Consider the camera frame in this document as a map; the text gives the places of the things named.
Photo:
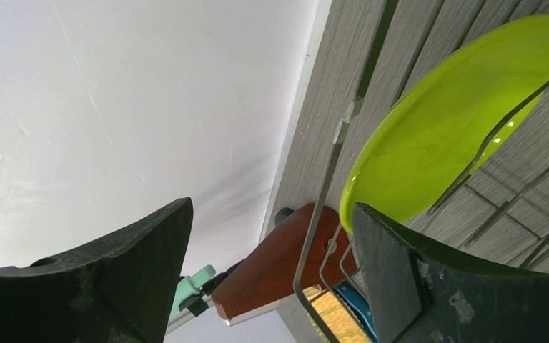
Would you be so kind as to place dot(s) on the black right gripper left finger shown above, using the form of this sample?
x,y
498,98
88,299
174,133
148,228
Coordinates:
x,y
117,288

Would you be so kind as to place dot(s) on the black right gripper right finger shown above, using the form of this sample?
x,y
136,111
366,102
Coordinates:
x,y
421,290

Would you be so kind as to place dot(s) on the blue dotted plate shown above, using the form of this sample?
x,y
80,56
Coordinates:
x,y
358,307

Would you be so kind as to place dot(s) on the woven bamboo plate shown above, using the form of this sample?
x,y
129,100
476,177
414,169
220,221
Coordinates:
x,y
335,316

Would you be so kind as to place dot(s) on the lime green plate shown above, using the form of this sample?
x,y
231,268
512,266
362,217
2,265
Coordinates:
x,y
452,119

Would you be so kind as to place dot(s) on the mint green microphone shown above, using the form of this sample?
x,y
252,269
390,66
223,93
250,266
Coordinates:
x,y
189,293

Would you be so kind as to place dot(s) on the brown wooden metronome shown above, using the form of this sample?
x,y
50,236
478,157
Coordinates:
x,y
262,279

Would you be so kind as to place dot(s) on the black wire dish rack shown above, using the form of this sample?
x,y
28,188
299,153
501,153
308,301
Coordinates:
x,y
483,216

